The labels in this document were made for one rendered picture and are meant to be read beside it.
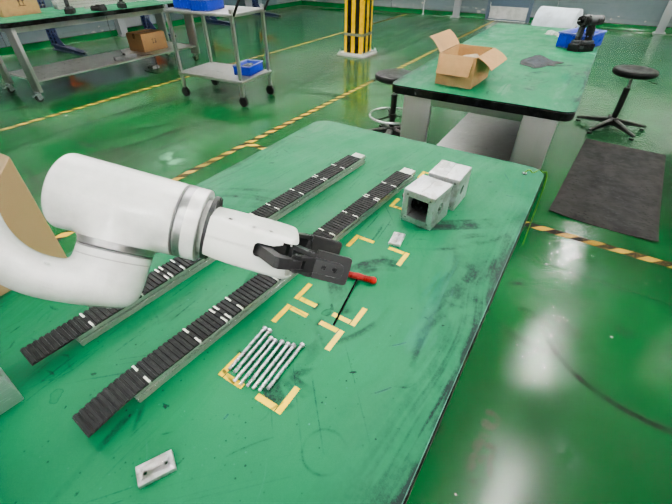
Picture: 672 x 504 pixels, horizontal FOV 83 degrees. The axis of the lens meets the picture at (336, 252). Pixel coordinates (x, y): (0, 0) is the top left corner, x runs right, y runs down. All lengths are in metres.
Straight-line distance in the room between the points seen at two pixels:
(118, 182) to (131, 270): 0.09
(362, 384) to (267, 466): 0.19
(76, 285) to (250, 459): 0.35
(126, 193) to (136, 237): 0.05
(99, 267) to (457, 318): 0.63
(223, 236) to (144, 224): 0.08
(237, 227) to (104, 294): 0.15
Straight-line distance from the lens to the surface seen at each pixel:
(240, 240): 0.41
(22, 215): 1.04
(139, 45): 6.54
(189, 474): 0.66
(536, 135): 2.24
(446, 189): 1.03
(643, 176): 3.72
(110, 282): 0.46
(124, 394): 0.72
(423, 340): 0.76
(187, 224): 0.43
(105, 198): 0.45
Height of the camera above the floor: 1.36
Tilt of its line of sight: 39 degrees down
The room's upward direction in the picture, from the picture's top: straight up
